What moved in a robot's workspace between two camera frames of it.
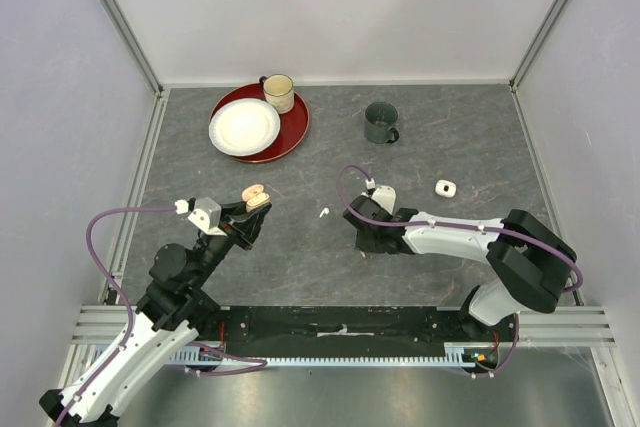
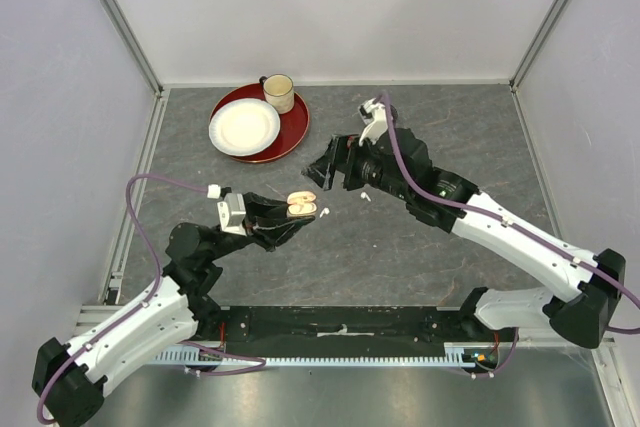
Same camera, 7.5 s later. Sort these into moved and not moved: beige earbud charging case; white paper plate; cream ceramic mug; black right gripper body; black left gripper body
Moved: beige earbud charging case; black right gripper body; black left gripper body
Not moved: cream ceramic mug; white paper plate
